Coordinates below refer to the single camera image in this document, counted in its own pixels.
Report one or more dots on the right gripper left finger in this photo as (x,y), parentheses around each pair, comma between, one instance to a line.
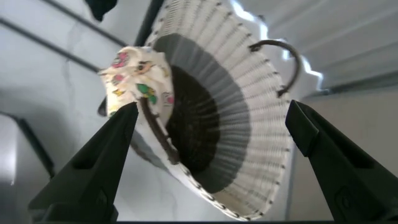
(90,174)

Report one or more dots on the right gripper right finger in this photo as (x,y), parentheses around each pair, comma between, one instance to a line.
(342,161)

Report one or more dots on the cream printed garment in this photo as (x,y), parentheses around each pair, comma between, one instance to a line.
(136,71)

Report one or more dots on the white laundry basket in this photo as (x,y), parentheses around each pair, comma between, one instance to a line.
(264,140)

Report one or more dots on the black clothes rack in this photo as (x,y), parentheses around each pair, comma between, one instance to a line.
(149,18)

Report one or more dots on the white curtain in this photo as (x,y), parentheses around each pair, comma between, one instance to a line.
(342,31)

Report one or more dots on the black T-shirt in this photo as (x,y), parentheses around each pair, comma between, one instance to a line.
(99,7)

